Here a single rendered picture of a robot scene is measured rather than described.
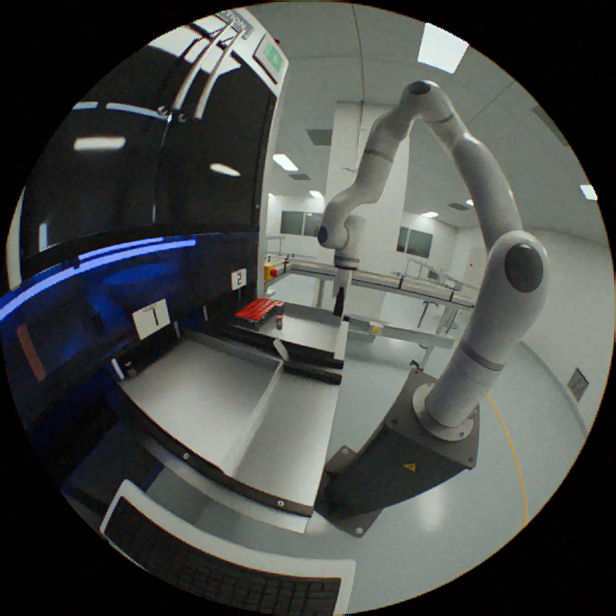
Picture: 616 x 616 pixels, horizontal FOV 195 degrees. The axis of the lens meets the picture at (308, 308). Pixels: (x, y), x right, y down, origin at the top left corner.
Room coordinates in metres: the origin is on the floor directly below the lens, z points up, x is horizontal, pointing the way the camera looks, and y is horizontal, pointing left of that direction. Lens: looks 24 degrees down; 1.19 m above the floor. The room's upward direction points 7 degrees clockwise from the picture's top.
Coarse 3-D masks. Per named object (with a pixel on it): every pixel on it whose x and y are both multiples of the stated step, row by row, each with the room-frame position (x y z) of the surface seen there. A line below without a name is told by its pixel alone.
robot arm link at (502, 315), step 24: (504, 240) 0.18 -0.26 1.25; (528, 240) 0.15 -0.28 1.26; (504, 264) 0.17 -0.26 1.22; (528, 264) 0.14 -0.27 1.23; (480, 288) 0.22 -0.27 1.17; (504, 288) 0.16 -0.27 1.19; (528, 288) 0.13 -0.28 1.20; (480, 312) 0.21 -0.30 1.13; (504, 312) 0.17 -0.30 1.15; (528, 312) 0.13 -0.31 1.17; (480, 336) 0.20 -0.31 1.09; (504, 336) 0.16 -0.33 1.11; (480, 360) 0.18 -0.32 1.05; (504, 360) 0.16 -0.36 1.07
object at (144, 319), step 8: (152, 304) 0.25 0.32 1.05; (160, 304) 0.27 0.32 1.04; (136, 312) 0.21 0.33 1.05; (144, 312) 0.23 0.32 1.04; (152, 312) 0.25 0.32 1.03; (160, 312) 0.27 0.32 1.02; (136, 320) 0.21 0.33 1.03; (144, 320) 0.22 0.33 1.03; (152, 320) 0.24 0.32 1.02; (160, 320) 0.26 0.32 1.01; (168, 320) 0.28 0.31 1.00; (144, 328) 0.22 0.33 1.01; (152, 328) 0.24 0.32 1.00; (144, 336) 0.21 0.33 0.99
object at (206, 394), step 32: (160, 352) 0.28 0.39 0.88; (192, 352) 0.32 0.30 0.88; (224, 352) 0.35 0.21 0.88; (128, 384) 0.15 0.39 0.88; (160, 384) 0.19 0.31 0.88; (192, 384) 0.22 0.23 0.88; (224, 384) 0.24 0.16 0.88; (256, 384) 0.26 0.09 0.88; (160, 416) 0.12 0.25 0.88; (192, 416) 0.14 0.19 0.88; (224, 416) 0.16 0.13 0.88; (256, 416) 0.18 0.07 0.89; (192, 448) 0.07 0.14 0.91; (224, 448) 0.10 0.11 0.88
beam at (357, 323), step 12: (348, 324) 1.38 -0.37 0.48; (360, 324) 1.36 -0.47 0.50; (384, 324) 1.31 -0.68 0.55; (396, 324) 1.34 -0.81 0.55; (384, 336) 1.31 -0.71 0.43; (396, 336) 1.28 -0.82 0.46; (408, 336) 1.26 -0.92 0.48; (420, 336) 1.24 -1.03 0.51; (432, 336) 1.22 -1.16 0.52; (444, 336) 1.19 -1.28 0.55
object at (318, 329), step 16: (288, 304) 0.67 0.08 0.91; (272, 320) 0.56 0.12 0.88; (288, 320) 0.58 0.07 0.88; (304, 320) 0.59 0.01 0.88; (320, 320) 0.61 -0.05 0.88; (336, 320) 0.62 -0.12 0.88; (256, 336) 0.42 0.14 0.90; (272, 336) 0.41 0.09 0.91; (288, 336) 0.47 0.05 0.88; (304, 336) 0.48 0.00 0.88; (320, 336) 0.49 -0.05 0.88; (336, 336) 0.50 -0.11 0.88; (320, 352) 0.38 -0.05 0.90
